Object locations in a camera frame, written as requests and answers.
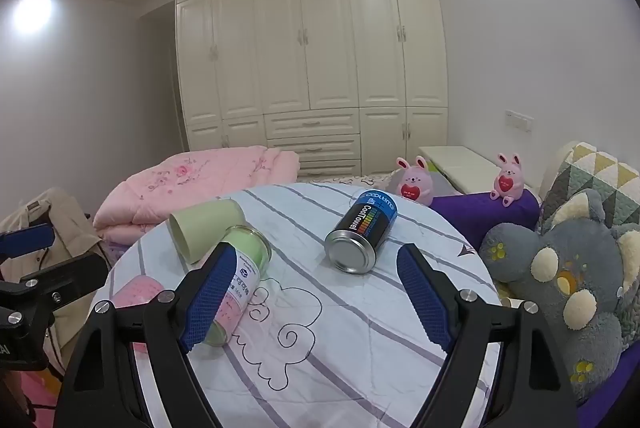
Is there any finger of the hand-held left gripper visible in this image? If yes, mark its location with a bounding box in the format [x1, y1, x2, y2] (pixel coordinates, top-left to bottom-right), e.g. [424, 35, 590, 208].
[20, 252, 109, 306]
[0, 223, 56, 262]

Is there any green white can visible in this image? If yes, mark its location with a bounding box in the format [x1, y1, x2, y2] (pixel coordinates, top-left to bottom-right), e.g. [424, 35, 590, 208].
[200, 225, 273, 349]

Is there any grey plush toy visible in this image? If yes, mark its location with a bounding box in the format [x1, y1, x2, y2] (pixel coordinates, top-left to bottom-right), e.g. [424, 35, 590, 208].
[478, 188, 640, 405]

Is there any cream wardrobe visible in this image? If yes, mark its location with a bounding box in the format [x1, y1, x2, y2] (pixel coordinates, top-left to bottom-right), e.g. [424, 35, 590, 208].
[174, 0, 450, 182]

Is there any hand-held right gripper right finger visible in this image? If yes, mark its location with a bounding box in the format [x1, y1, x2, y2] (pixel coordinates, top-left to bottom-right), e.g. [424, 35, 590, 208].
[396, 243, 581, 428]

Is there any pink folded quilt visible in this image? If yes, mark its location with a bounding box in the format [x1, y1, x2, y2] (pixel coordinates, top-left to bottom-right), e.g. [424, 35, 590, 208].
[93, 145, 301, 245]

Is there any printed white bed sheet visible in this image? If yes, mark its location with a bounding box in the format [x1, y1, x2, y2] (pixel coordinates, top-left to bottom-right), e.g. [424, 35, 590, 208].
[307, 172, 398, 191]

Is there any pale green cup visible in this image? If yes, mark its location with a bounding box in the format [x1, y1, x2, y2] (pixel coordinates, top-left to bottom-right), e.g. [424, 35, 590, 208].
[168, 199, 247, 265]

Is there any white bench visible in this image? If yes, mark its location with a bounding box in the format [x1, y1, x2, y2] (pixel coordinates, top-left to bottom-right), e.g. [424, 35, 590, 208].
[417, 145, 504, 195]

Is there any patchwork quilted cushion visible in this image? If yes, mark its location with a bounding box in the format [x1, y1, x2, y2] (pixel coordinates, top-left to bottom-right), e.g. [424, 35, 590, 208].
[537, 141, 640, 230]

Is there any pink cup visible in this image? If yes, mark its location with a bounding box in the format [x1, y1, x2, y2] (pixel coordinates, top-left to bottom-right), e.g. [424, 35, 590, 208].
[112, 277, 166, 325]

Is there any striped white table cloth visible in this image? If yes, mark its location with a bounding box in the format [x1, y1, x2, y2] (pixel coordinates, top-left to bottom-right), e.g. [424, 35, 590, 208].
[90, 182, 504, 428]

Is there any beige jacket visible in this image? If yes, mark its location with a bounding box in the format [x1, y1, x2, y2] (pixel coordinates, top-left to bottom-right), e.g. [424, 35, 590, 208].
[0, 187, 110, 371]

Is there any pink bunny toy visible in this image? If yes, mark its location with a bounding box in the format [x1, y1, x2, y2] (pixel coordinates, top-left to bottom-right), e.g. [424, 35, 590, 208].
[395, 156, 435, 208]
[489, 152, 525, 208]

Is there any black metal can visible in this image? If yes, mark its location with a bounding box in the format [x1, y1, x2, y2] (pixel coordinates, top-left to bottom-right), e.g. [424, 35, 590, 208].
[324, 188, 399, 276]

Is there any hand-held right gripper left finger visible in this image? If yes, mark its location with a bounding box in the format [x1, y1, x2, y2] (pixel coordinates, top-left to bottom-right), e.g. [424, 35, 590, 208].
[56, 241, 238, 428]

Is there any white wall switch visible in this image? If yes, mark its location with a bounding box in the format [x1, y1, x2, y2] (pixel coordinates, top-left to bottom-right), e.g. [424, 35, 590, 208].
[504, 109, 534, 131]

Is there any purple cushion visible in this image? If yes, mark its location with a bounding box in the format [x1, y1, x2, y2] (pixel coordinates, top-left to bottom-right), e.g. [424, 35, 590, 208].
[429, 187, 542, 255]

